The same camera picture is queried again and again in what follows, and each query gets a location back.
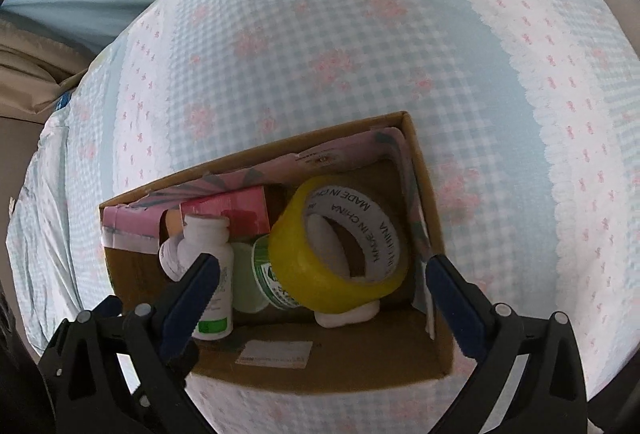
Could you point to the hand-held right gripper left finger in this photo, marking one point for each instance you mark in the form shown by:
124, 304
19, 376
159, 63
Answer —
192, 299

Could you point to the beige curtain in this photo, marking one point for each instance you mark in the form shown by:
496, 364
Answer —
30, 64

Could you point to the crumpled light blue quilt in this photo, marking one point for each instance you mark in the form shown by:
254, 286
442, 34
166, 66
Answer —
45, 214

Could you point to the pale green round jar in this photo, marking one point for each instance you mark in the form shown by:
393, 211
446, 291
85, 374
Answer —
245, 279

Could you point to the white bottle with green label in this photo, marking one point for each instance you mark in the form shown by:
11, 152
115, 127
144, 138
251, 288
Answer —
210, 234

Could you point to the red carton box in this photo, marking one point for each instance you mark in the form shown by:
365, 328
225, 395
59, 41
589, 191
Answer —
235, 211

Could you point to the green and white jar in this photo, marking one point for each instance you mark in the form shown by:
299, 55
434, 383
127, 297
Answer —
267, 281

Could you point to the beige padded headboard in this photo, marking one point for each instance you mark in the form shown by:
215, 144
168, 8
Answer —
17, 154

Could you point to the white jar with black label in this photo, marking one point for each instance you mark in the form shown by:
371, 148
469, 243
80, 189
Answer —
169, 259

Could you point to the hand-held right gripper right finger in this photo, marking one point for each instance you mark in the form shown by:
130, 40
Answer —
452, 304

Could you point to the white round cap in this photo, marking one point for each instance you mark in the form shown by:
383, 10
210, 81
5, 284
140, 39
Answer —
345, 316

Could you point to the brown cardboard box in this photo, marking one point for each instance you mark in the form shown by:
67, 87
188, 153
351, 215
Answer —
350, 354

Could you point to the yellowish tape roll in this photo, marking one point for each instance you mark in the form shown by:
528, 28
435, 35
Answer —
300, 259

